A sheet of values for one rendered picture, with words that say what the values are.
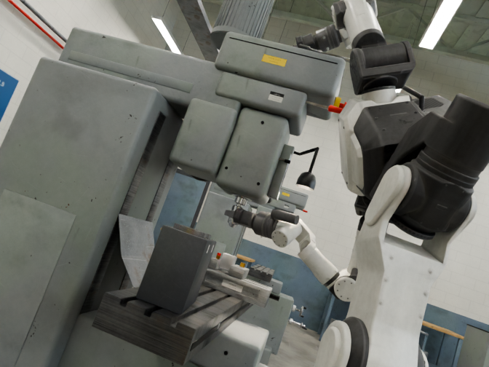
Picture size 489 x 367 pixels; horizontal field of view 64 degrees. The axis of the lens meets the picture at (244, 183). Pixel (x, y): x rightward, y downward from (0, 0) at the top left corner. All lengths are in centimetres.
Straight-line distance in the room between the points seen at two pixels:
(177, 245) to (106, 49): 100
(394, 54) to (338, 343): 73
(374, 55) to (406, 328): 68
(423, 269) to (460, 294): 760
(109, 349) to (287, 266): 666
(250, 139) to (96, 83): 59
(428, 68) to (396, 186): 848
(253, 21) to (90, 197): 92
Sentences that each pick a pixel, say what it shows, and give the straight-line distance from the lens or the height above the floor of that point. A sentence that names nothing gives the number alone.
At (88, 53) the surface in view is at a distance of 178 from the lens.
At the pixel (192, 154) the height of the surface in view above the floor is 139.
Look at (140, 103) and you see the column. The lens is 144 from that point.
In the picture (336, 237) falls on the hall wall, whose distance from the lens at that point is 799.
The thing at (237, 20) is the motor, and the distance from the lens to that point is 165.
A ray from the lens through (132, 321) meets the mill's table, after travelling 96.
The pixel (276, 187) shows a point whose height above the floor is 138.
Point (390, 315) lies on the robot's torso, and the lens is 84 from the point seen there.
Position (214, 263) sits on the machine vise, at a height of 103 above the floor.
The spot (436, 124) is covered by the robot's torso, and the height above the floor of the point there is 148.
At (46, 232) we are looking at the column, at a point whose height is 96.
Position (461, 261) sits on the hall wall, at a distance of 847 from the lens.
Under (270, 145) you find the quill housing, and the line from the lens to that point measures 141.
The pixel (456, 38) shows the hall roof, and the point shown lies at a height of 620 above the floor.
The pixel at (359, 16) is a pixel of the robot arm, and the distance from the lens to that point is 126.
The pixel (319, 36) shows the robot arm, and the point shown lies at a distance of 162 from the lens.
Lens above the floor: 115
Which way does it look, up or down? 8 degrees up
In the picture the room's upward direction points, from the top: 19 degrees clockwise
